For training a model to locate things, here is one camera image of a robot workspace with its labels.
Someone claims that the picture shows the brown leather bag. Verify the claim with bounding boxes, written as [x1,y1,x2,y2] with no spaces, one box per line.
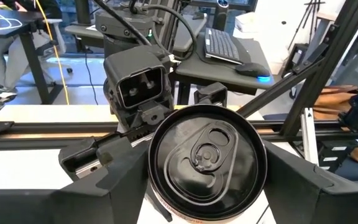
[312,84,358,121]

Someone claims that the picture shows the silver aluminium extrusion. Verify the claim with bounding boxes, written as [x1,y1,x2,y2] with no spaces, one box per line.
[300,107,320,166]

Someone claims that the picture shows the white office chair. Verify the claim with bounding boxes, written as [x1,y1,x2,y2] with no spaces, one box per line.
[40,18,74,75]

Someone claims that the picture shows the black desk frame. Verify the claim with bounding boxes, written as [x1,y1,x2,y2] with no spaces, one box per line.
[0,9,65,105]

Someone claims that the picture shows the black labelled storage bins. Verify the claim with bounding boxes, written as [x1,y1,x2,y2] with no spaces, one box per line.
[317,139,358,174]

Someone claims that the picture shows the black floor box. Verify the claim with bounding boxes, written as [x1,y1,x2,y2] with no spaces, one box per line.
[283,43,307,78]

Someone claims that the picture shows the black floor cable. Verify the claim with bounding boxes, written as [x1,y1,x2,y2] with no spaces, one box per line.
[84,46,99,106]

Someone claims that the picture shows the silver Celsius can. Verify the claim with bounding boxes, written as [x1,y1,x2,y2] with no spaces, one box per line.
[147,104,269,224]

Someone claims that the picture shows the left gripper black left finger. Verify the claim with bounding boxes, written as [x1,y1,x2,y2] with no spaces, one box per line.
[0,138,150,224]

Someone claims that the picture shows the white cable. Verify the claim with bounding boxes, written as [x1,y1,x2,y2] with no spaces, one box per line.
[0,11,24,30]

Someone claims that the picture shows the black computer mouse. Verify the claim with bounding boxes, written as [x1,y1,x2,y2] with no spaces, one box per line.
[234,62,272,83]

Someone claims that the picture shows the black tripod stand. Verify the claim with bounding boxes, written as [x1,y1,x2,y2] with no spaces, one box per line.
[287,0,326,52]

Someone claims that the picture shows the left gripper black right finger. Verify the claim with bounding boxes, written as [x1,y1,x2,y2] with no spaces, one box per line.
[264,139,358,224]

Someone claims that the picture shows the black keyboard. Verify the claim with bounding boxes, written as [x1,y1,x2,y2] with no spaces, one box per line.
[203,27,244,65]

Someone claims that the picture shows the black cylindrical post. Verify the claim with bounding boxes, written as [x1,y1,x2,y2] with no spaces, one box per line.
[213,0,230,32]

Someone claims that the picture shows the white box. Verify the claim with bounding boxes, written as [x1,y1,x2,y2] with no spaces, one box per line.
[234,12,257,34]

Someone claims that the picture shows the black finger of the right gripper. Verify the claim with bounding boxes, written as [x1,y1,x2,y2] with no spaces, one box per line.
[193,82,229,107]
[59,137,99,182]

